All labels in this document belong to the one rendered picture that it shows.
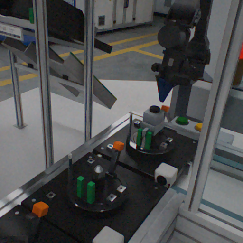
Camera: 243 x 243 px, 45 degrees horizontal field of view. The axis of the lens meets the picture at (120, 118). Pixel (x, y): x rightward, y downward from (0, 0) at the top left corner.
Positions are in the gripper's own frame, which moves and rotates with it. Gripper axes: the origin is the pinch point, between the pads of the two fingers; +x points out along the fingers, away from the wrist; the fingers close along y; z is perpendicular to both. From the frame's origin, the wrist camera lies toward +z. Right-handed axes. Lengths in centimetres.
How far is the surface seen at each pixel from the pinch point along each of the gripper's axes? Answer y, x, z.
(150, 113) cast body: -7.7, 5.4, -5.0
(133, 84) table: 71, 13, 8
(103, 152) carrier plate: -6.9, 19.0, -15.1
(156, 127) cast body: -8.3, 9.0, -2.3
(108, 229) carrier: -35.3, 21.9, -16.1
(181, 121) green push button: 9.6, 11.1, 12.1
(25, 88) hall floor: 275, 81, -71
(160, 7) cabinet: 797, -85, 207
